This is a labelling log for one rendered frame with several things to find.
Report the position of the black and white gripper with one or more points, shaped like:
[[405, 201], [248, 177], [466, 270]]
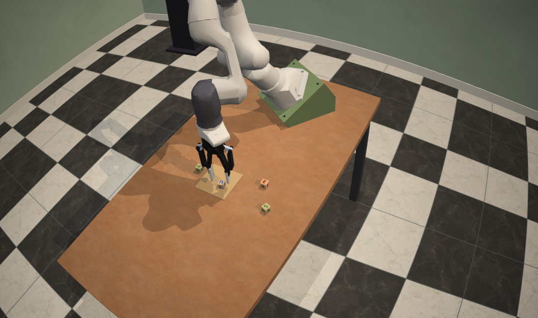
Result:
[[219, 151]]

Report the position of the tan flat mat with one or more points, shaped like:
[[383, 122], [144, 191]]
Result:
[[211, 188]]

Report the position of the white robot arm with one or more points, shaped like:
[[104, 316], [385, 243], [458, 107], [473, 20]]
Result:
[[223, 24]]

